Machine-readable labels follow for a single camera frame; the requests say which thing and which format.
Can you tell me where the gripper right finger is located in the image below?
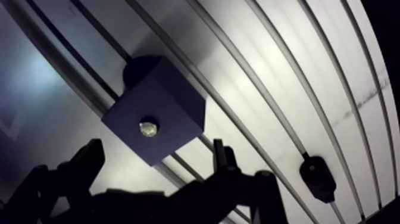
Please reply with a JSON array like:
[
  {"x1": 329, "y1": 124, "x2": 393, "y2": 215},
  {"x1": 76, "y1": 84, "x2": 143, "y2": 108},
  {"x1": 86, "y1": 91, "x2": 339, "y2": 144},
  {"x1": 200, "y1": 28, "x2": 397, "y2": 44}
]
[{"x1": 168, "y1": 138, "x2": 290, "y2": 224}]

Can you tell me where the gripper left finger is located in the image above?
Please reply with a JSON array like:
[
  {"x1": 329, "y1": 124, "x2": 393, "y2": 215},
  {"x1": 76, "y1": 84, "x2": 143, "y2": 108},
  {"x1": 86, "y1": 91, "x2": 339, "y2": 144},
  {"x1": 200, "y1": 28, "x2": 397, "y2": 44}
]
[{"x1": 0, "y1": 138, "x2": 106, "y2": 224}]

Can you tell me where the steel bolt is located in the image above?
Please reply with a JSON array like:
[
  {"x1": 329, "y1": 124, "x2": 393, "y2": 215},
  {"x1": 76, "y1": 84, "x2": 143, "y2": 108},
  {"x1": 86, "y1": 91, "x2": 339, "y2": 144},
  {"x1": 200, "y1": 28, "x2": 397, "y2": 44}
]
[{"x1": 139, "y1": 122, "x2": 159, "y2": 138}]

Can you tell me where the black oval holder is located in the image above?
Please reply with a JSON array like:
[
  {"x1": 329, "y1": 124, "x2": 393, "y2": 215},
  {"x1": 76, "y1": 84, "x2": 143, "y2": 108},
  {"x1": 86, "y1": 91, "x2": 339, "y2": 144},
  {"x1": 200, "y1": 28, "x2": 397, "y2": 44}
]
[{"x1": 299, "y1": 155, "x2": 338, "y2": 204}]

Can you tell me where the dark blue-grey block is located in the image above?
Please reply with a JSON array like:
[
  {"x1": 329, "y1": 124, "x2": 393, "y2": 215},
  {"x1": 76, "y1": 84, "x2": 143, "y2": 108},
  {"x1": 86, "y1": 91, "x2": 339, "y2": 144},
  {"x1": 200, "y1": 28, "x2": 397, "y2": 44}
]
[{"x1": 101, "y1": 55, "x2": 207, "y2": 167}]

